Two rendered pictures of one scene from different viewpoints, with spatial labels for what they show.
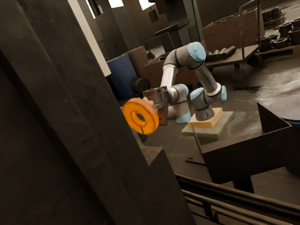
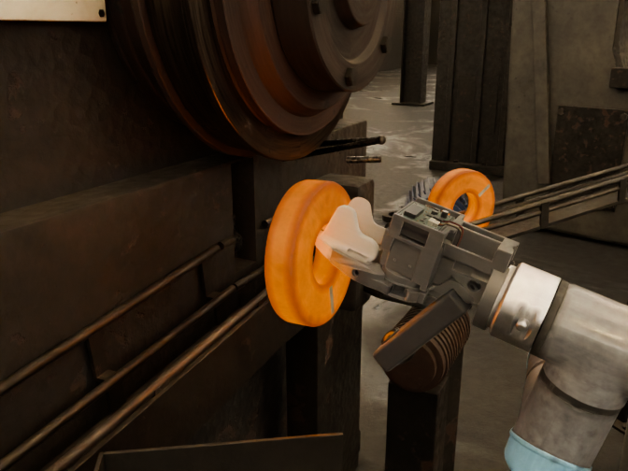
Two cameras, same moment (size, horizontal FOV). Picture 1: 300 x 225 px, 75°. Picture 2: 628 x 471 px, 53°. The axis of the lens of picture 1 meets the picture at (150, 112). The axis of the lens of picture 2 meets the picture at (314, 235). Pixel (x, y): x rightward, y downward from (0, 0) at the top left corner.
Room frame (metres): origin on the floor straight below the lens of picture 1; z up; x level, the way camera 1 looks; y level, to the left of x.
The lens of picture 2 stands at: (0.52, -0.57, 1.05)
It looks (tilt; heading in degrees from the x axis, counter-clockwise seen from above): 18 degrees down; 72
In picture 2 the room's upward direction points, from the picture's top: straight up
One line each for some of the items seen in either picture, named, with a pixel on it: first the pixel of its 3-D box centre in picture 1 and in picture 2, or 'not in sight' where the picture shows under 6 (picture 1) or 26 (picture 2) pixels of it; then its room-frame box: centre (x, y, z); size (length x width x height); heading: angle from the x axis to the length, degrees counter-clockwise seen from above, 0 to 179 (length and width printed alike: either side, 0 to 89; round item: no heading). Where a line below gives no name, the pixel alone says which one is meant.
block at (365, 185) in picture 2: not in sight; (339, 241); (0.91, 0.47, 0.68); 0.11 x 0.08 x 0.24; 135
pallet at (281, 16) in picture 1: (259, 19); not in sight; (5.72, -3.98, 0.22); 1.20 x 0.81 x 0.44; 45
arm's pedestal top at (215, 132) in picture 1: (207, 123); not in sight; (1.39, -0.40, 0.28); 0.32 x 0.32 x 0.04; 40
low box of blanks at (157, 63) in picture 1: (179, 68); not in sight; (3.46, -0.80, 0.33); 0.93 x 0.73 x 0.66; 52
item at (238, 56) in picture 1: (217, 47); not in sight; (3.07, -1.40, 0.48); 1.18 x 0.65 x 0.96; 35
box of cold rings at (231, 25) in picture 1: (234, 34); not in sight; (4.24, -2.35, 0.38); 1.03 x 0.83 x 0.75; 48
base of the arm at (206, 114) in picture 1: (203, 110); not in sight; (1.39, -0.40, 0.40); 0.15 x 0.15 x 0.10
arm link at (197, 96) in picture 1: (199, 97); not in sight; (1.39, -0.40, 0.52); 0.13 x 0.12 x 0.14; 51
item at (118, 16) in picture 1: (122, 47); not in sight; (6.15, -0.02, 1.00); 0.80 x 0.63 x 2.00; 50
